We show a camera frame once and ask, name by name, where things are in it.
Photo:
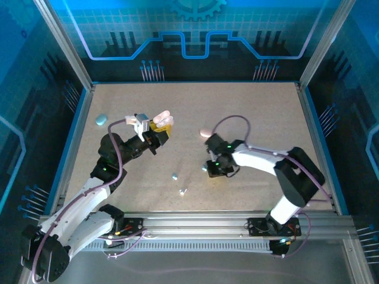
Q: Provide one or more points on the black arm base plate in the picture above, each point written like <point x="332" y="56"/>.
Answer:
<point x="134" y="227"/>
<point x="256" y="227"/>

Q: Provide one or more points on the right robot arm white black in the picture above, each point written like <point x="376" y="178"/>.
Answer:
<point x="299" y="174"/>

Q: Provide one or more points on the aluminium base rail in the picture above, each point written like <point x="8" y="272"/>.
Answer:
<point x="192" y="222"/>

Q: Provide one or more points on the blue earbud charging case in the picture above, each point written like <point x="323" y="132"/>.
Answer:
<point x="100" y="120"/>

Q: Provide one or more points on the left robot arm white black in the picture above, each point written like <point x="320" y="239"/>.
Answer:
<point x="89" y="194"/>

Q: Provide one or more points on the aluminium frame post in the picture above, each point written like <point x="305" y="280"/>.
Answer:
<point x="323" y="44"/>
<point x="68" y="50"/>

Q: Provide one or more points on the aluminium side rail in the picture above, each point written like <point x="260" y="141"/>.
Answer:
<point x="313" y="133"/>
<point x="79" y="133"/>

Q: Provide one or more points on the large pink blob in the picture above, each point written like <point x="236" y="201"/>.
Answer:
<point x="163" y="116"/>

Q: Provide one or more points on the grey metal panel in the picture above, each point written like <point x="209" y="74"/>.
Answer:
<point x="192" y="266"/>

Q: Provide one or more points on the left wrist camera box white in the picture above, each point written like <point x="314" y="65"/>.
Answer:
<point x="142" y="122"/>

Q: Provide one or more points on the pink earbud charging case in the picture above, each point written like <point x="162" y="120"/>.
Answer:
<point x="204" y="132"/>

